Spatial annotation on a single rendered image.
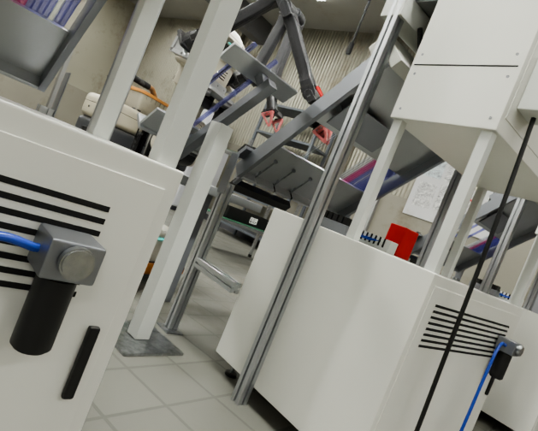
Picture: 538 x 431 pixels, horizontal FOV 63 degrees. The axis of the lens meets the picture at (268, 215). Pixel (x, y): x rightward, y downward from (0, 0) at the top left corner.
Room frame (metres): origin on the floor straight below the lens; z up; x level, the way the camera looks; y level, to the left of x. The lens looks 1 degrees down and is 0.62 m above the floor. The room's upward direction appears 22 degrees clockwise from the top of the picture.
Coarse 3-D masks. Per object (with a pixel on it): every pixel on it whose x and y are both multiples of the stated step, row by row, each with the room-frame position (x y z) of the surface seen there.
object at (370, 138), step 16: (384, 80) 1.52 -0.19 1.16; (400, 80) 1.53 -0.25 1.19; (352, 96) 1.56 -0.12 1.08; (384, 96) 1.58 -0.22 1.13; (336, 112) 1.61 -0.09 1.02; (368, 112) 1.64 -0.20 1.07; (384, 112) 1.66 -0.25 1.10; (336, 128) 1.63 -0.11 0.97; (368, 128) 1.66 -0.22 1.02; (384, 128) 1.68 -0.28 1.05; (368, 144) 1.74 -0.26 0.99; (400, 144) 1.84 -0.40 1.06; (416, 144) 1.86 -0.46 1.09; (400, 160) 1.94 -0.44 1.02; (416, 160) 1.96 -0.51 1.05
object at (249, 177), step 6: (246, 174) 1.82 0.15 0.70; (252, 174) 1.85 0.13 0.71; (246, 180) 1.82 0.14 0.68; (252, 180) 1.83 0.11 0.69; (258, 180) 1.86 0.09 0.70; (264, 180) 1.89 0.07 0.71; (264, 186) 1.87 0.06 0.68; (270, 186) 1.91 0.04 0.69; (276, 186) 1.94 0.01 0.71; (276, 192) 1.93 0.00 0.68; (282, 192) 1.95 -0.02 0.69; (288, 192) 1.99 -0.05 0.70; (288, 198) 1.98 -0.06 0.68; (294, 198) 2.00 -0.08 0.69; (300, 198) 2.04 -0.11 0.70; (306, 198) 2.08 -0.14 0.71; (306, 204) 2.06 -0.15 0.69; (330, 210) 2.20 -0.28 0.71
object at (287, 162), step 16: (272, 160) 1.79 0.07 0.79; (288, 160) 1.81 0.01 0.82; (304, 160) 1.83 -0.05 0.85; (272, 176) 1.89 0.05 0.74; (288, 176) 1.91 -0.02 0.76; (304, 176) 1.93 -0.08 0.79; (320, 176) 1.95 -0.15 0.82; (304, 192) 2.04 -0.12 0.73; (336, 192) 2.08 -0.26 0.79; (352, 192) 2.11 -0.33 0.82; (336, 208) 2.21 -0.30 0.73
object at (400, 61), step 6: (396, 42) 1.47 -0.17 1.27; (372, 48) 1.49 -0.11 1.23; (396, 48) 1.42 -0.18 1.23; (402, 48) 1.50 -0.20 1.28; (396, 54) 1.41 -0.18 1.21; (402, 54) 1.44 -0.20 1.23; (408, 54) 1.53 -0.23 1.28; (390, 60) 1.42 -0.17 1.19; (396, 60) 1.40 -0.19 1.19; (402, 60) 1.39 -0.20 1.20; (408, 60) 1.47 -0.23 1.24; (390, 66) 1.41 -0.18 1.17; (396, 66) 1.40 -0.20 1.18; (402, 66) 1.41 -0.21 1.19; (408, 66) 1.42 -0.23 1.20; (396, 72) 1.43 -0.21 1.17; (402, 72) 1.43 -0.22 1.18; (408, 72) 1.43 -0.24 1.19; (402, 78) 1.45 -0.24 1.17
